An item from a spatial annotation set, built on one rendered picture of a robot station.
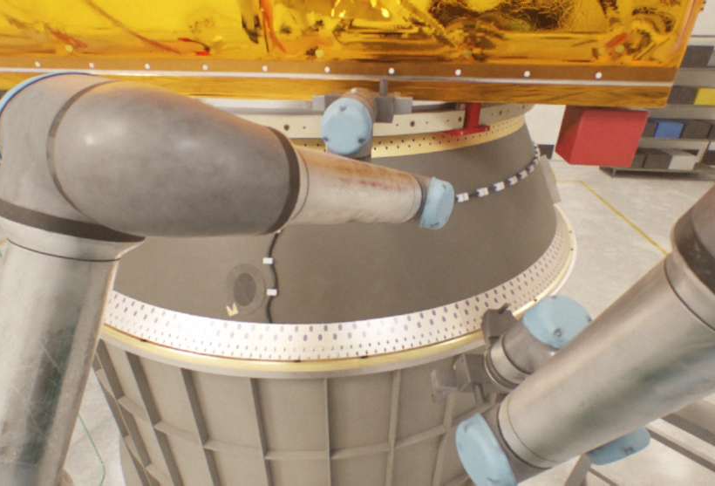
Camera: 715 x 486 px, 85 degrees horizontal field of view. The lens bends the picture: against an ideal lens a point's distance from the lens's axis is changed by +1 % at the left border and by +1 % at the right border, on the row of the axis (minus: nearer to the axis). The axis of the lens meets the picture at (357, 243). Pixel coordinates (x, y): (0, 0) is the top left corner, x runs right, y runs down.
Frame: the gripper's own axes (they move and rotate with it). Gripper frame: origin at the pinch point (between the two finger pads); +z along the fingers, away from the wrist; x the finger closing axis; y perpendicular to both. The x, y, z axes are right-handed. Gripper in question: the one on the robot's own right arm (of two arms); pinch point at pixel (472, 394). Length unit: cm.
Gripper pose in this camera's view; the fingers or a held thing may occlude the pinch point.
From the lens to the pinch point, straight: 82.0
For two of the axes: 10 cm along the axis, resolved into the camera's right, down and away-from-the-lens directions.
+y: 0.3, 7.8, -6.2
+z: -1.6, 6.2, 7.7
